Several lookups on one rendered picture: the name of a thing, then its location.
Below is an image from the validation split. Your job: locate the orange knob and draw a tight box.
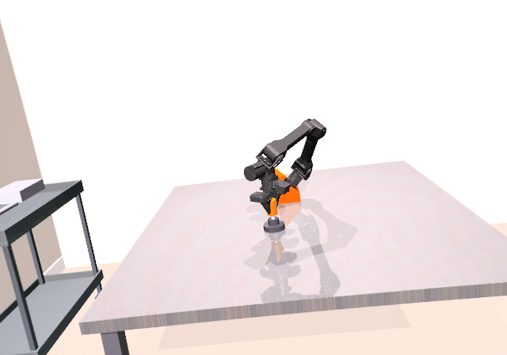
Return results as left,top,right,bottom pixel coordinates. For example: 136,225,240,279
267,198,278,216

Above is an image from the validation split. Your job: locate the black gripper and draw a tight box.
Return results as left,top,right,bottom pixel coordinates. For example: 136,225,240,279
250,174,281,214

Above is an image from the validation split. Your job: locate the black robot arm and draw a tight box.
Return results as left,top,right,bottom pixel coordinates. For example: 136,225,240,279
244,118,326,195

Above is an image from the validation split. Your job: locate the silver round pedestal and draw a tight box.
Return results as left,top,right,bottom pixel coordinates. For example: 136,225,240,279
263,216,285,233

